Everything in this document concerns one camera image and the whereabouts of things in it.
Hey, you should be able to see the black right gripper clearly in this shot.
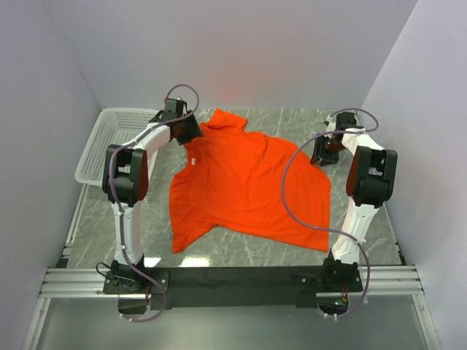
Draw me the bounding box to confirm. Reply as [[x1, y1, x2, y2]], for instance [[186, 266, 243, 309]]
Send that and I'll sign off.
[[309, 133, 346, 166]]

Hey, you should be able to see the orange t-shirt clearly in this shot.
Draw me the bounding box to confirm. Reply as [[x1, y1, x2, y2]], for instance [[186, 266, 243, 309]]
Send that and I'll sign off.
[[169, 109, 331, 253]]

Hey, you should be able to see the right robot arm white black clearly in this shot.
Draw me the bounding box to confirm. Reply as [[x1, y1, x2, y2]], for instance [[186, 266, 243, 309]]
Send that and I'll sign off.
[[310, 109, 398, 292]]

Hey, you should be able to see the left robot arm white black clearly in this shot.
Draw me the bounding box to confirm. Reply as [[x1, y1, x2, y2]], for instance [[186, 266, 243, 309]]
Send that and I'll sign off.
[[102, 97, 202, 293]]

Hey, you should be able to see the white perforated plastic basket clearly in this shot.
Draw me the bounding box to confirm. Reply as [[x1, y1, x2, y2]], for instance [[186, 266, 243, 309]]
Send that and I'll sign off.
[[74, 107, 158, 187]]

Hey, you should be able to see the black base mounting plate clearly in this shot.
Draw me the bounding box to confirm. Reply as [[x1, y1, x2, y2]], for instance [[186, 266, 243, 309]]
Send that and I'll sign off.
[[103, 263, 363, 310]]

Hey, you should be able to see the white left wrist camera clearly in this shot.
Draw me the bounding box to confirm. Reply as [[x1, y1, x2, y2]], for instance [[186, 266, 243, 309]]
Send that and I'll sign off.
[[161, 98, 187, 121]]

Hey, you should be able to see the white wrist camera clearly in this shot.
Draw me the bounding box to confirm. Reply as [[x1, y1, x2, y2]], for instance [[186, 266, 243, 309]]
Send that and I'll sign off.
[[325, 115, 336, 134], [161, 98, 187, 121]]

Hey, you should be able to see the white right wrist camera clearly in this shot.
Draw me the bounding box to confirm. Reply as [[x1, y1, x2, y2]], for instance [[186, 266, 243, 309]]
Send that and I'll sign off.
[[325, 115, 336, 134]]

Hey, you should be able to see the aluminium frame rail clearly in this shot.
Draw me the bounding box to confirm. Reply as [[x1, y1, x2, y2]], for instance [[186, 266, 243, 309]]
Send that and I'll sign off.
[[39, 265, 425, 298]]

